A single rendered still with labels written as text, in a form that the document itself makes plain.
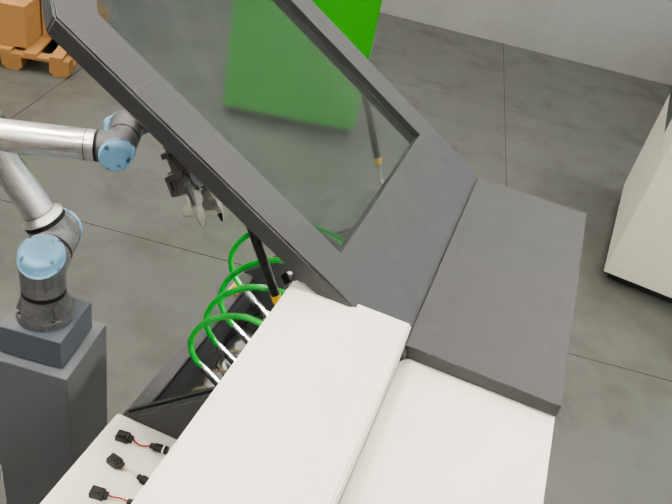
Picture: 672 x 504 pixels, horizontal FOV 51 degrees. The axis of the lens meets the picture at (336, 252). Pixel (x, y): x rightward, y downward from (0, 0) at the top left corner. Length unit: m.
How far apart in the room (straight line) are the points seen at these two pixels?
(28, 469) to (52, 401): 0.37
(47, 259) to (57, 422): 0.53
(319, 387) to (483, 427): 0.30
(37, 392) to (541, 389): 1.42
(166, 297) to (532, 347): 2.44
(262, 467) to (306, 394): 0.14
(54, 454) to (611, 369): 2.71
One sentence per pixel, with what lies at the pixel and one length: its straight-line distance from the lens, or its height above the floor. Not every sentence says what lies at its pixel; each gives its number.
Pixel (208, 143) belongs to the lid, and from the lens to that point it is 1.21.
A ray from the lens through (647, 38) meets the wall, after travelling 8.31.
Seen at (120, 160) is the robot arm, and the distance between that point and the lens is 1.70.
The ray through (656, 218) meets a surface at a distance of 4.32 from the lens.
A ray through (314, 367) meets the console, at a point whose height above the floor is 1.55.
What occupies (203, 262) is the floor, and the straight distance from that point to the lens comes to 3.74.
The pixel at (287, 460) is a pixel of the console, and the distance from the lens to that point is 0.96.
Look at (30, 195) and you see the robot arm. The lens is 2.01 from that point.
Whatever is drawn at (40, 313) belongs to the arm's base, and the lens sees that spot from 2.02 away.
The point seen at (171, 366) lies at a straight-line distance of 1.88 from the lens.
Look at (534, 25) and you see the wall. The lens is 8.11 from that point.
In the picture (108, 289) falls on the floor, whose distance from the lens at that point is 3.55.
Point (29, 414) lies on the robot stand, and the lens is 2.25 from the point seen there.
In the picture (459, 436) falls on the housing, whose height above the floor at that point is 1.47.
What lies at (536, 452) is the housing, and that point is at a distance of 1.21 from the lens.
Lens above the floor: 2.32
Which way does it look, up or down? 36 degrees down
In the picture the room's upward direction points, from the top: 13 degrees clockwise
